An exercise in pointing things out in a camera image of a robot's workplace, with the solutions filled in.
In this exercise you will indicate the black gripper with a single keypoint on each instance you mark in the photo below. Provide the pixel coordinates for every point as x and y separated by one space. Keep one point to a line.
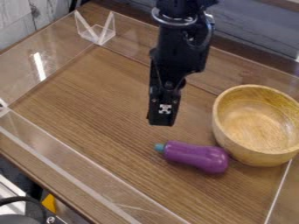
178 56

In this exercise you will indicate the purple toy eggplant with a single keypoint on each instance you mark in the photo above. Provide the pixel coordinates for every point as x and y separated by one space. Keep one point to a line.
209 158

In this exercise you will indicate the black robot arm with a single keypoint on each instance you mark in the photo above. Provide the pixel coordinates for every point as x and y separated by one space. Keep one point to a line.
182 8

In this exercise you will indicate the brown wooden bowl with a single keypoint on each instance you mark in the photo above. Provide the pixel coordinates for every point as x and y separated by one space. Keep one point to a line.
255 125

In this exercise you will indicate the yellow label on device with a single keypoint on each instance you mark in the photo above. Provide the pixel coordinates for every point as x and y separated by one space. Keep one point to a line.
50 203

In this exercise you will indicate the clear acrylic corner bracket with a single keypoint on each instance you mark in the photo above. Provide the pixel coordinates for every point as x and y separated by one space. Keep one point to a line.
98 34

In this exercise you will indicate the clear acrylic tray wall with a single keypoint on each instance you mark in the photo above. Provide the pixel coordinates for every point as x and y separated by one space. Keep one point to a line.
86 186

